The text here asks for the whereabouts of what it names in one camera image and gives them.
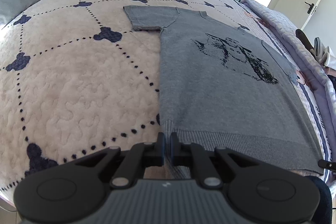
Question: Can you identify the folded lavender blanket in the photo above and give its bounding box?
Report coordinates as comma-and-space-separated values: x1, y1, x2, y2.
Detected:
241, 0, 336, 114

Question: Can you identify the pink quilted bedspread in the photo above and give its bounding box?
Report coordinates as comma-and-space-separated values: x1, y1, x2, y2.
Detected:
1, 0, 335, 201

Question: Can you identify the dark brown curved object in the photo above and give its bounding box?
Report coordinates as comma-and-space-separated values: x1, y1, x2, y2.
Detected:
295, 29, 314, 56

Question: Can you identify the grey knit cat sweater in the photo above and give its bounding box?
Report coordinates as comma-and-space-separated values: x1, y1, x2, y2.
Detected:
124, 6, 323, 175

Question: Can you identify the striped folded fabric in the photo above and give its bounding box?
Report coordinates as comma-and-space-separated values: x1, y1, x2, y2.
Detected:
314, 37, 333, 66

